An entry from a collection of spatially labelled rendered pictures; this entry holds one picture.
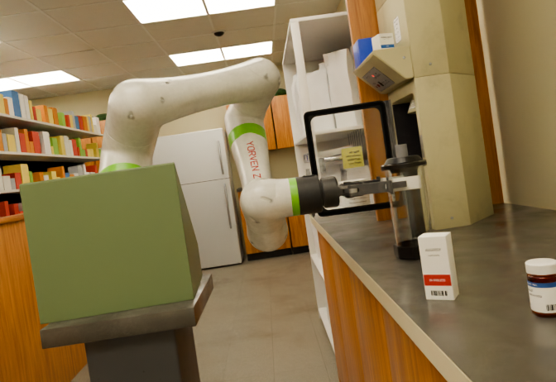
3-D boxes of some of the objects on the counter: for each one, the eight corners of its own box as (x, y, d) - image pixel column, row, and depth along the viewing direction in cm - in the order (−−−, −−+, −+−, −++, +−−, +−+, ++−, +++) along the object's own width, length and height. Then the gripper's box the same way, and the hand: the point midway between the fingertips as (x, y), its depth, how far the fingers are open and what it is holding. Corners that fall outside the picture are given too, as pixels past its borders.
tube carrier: (429, 242, 124) (418, 159, 124) (445, 250, 113) (432, 159, 113) (388, 249, 124) (376, 165, 123) (400, 256, 113) (386, 165, 113)
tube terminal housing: (471, 209, 182) (442, 4, 181) (515, 218, 150) (481, -32, 148) (405, 219, 181) (376, 13, 180) (435, 230, 149) (400, -21, 148)
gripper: (324, 179, 107) (427, 164, 107) (314, 177, 129) (400, 165, 129) (328, 212, 107) (431, 198, 107) (318, 205, 129) (403, 193, 129)
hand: (404, 182), depth 118 cm, fingers closed on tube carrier, 9 cm apart
